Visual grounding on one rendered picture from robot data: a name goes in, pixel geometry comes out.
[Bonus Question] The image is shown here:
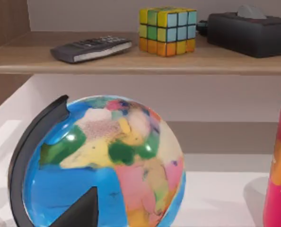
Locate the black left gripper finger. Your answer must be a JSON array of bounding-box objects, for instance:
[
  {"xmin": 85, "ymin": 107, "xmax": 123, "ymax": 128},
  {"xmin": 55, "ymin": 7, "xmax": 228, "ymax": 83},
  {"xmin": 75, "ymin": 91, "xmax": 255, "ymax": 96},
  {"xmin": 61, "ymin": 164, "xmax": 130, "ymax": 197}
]
[{"xmin": 51, "ymin": 186, "xmax": 99, "ymax": 227}]

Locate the dark grey calculator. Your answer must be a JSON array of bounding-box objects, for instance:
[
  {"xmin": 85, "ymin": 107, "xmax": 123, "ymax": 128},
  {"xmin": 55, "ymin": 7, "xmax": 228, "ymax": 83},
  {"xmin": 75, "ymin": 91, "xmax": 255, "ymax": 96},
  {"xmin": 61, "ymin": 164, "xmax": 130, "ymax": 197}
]
[{"xmin": 50, "ymin": 35, "xmax": 133, "ymax": 64}]

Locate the wooden open shelf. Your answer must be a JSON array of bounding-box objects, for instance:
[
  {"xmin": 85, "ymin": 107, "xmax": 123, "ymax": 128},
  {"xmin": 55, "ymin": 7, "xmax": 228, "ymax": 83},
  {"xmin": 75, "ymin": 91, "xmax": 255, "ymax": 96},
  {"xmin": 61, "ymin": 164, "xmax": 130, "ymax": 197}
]
[{"xmin": 0, "ymin": 0, "xmax": 281, "ymax": 114}]

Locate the colourful puzzle cube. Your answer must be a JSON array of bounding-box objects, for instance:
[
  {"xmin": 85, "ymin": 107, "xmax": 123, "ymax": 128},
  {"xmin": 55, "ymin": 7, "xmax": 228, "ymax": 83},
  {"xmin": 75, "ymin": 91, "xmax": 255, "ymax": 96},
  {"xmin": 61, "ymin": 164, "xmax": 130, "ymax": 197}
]
[{"xmin": 138, "ymin": 6, "xmax": 198, "ymax": 57}]

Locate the colourful globe with black stand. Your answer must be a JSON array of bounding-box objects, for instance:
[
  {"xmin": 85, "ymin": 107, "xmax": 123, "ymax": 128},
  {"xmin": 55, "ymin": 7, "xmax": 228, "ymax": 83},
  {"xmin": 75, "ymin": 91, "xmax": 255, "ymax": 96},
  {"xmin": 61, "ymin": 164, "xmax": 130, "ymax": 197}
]
[{"xmin": 8, "ymin": 94, "xmax": 186, "ymax": 227}]

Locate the red and orange can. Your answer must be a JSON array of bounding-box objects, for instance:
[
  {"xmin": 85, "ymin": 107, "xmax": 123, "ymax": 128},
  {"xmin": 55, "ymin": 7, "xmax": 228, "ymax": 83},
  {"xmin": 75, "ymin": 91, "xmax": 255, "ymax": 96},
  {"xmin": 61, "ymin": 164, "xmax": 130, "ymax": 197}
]
[{"xmin": 263, "ymin": 88, "xmax": 281, "ymax": 227}]

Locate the black tissue box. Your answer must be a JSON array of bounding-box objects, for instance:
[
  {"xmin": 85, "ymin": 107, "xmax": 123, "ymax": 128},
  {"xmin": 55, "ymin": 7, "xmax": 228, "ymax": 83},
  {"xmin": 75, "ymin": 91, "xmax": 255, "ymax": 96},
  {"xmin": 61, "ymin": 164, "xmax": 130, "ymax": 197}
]
[{"xmin": 197, "ymin": 4, "xmax": 281, "ymax": 58}]

